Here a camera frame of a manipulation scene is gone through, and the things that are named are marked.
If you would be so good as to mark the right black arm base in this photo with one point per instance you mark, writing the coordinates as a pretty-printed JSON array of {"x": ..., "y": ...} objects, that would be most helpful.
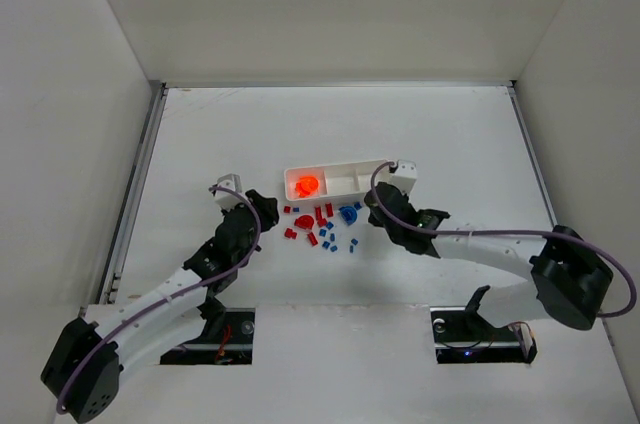
[{"x": 462, "y": 336}]

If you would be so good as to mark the white three-compartment tray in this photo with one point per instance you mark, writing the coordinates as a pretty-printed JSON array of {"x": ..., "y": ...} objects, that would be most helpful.
[{"x": 337, "y": 181}]

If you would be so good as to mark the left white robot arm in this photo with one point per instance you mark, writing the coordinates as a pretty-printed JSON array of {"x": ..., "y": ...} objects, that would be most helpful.
[{"x": 90, "y": 360}]

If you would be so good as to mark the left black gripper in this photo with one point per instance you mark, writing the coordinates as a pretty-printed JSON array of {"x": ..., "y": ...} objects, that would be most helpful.
[{"x": 255, "y": 211}]

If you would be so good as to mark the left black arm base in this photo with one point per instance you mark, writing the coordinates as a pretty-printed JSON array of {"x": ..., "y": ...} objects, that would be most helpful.
[{"x": 226, "y": 339}]

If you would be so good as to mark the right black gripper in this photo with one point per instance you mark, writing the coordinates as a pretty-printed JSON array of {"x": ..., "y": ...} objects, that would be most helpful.
[{"x": 386, "y": 199}]

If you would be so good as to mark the red round lego piece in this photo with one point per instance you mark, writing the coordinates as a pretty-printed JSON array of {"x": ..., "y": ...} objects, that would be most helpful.
[{"x": 304, "y": 222}]

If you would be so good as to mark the orange round lego piece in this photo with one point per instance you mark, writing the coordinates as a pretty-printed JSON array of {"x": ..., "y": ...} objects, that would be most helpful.
[{"x": 307, "y": 186}]

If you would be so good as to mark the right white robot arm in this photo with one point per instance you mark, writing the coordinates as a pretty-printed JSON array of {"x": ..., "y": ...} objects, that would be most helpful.
[{"x": 562, "y": 277}]

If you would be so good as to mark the blue arch lego piece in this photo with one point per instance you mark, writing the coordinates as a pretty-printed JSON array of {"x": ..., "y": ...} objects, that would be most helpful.
[{"x": 349, "y": 214}]

